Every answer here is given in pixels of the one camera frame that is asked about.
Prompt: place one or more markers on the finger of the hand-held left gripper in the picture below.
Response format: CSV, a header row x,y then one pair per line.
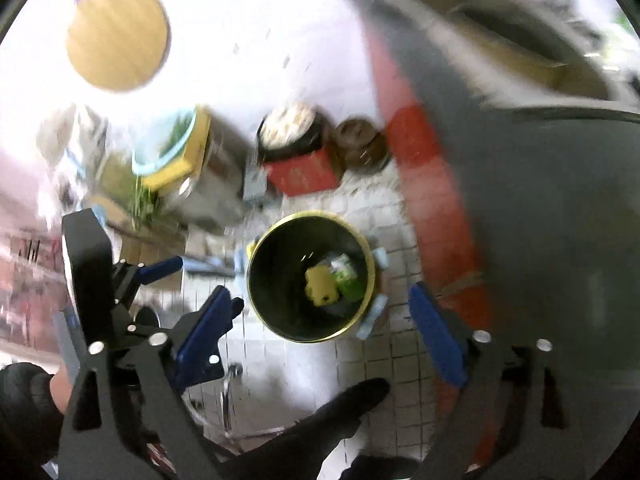
x,y
160,270
145,317

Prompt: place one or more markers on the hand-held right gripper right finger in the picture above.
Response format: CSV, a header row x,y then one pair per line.
x,y
437,340

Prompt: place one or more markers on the light blue plastic basin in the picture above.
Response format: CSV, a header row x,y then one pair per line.
x,y
162,142

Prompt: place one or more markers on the person's left hand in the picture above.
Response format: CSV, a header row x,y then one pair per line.
x,y
25,410

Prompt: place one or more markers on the red box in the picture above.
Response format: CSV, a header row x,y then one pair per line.
x,y
300,172

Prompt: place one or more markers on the black round pot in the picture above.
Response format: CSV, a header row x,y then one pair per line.
x,y
290,127

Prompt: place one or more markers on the green and white packet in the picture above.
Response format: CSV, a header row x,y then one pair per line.
x,y
347,280

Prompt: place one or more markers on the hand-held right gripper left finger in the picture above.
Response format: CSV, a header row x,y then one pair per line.
x,y
200,332

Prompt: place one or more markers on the person's black shoe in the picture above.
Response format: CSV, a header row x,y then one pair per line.
x,y
310,430

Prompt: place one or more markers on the black bin with gold rim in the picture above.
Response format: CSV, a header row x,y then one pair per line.
x,y
310,275

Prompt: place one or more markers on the round wooden board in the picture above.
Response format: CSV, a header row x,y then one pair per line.
x,y
117,40

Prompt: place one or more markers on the yellow crumpled packet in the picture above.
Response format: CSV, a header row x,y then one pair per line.
x,y
320,285

